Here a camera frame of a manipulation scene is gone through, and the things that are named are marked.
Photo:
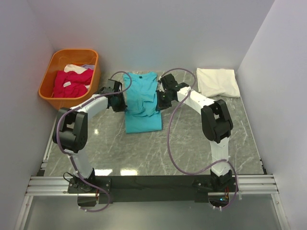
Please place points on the white shirt in basket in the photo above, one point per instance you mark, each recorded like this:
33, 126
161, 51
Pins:
74, 68

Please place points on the lavender shirt in basket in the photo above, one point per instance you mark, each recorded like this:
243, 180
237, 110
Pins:
87, 66

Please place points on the black base beam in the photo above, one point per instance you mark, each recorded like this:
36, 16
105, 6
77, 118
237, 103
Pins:
152, 188

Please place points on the folded white t-shirt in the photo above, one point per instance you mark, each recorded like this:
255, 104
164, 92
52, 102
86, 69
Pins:
214, 82

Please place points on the orange plastic basket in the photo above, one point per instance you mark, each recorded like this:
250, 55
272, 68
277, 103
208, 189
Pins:
58, 61

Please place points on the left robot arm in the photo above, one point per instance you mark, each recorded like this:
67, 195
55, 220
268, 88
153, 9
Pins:
71, 130

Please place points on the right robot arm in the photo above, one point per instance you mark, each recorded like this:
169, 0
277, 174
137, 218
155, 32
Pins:
216, 125

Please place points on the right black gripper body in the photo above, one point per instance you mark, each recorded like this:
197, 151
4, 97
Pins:
163, 101

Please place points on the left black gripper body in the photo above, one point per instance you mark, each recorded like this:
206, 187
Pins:
120, 104

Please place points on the red t-shirt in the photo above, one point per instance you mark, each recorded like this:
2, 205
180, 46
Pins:
71, 84

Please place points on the teal t-shirt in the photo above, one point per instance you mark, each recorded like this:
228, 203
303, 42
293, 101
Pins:
141, 114

